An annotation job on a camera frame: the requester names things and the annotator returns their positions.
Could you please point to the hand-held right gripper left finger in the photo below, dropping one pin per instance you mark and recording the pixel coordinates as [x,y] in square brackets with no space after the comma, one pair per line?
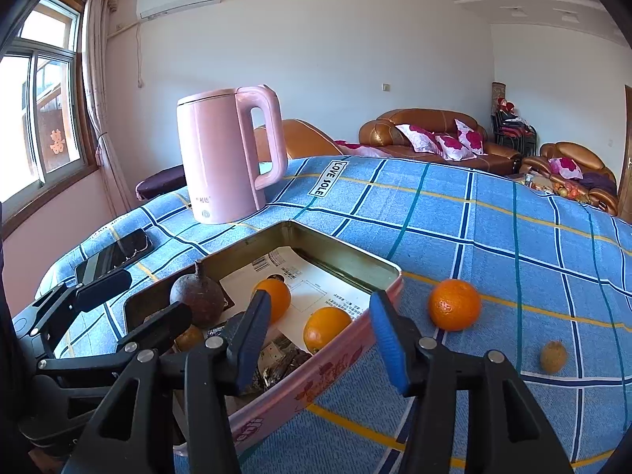
[254,340]

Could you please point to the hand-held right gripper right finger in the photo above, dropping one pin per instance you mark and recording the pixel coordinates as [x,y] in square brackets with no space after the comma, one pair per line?
[390,340]

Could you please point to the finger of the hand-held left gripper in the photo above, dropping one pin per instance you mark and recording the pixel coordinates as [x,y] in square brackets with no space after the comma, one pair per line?
[158,325]
[106,286]

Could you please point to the small brown round fruit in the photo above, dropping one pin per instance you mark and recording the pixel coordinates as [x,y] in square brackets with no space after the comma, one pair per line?
[190,338]

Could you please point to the purple passion fruit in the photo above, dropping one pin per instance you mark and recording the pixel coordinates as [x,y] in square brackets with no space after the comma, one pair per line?
[197,296]

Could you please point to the pink tin box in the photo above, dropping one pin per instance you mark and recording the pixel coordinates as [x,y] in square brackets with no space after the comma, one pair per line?
[321,380]

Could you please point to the black smartphone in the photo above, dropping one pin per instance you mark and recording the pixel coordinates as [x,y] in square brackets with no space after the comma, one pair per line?
[111,256]

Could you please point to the small orange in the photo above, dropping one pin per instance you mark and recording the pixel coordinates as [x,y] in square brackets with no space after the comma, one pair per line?
[327,328]
[274,298]

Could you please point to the large orange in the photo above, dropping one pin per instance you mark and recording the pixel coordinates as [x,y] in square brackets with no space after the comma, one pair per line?
[454,304]

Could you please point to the printed paper sheet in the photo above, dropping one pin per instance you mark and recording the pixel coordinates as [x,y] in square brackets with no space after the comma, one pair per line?
[316,286]

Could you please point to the dark purple upholstered bench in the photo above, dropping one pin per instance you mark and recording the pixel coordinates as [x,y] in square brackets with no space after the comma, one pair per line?
[160,182]

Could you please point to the blue plaid blanket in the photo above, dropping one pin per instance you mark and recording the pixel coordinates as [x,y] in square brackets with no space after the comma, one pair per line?
[493,232]

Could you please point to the red paper window decoration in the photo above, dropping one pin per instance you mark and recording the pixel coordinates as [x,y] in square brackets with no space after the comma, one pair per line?
[56,141]

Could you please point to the small tan round fruit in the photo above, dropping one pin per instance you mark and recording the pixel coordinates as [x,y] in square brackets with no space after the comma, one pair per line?
[554,355]

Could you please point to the pink electric kettle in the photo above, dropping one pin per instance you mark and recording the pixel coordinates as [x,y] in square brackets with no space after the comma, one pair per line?
[222,158]

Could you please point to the sliding window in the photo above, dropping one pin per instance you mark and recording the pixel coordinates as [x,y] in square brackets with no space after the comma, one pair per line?
[39,108]

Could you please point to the floral cloth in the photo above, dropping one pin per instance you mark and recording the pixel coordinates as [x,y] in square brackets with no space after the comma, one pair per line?
[353,147]

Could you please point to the white floral cushion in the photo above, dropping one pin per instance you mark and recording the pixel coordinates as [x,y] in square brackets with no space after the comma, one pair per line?
[452,147]
[419,138]
[470,136]
[565,167]

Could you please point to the plain brown leather sofa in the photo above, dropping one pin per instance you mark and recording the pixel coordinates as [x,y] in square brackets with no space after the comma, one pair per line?
[301,138]

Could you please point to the beige curtain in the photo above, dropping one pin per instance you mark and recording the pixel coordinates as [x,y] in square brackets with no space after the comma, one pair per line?
[101,74]

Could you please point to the long brown leather sofa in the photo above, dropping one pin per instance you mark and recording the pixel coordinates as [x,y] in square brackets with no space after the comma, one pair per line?
[419,118]

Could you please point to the colourful snack pile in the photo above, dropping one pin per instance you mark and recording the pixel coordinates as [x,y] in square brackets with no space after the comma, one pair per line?
[563,188]

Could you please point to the white air conditioner pipe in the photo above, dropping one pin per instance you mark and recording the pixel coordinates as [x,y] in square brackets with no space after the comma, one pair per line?
[140,54]

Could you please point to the black stacked chairs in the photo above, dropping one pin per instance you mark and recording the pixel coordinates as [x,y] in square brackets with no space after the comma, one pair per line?
[516,133]

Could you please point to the red plush toy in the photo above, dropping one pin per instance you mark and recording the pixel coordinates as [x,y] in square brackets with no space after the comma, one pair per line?
[506,106]

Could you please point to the brown leather armchair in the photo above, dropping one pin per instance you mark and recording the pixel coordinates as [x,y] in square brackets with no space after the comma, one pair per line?
[572,153]

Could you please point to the purple cloth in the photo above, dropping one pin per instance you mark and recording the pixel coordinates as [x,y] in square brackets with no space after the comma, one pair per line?
[600,180]

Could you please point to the tall patterned roll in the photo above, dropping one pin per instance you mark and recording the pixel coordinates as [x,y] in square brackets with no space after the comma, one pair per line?
[498,91]

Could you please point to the brown wooden door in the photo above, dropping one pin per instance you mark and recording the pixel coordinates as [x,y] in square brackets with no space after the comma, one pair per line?
[627,182]

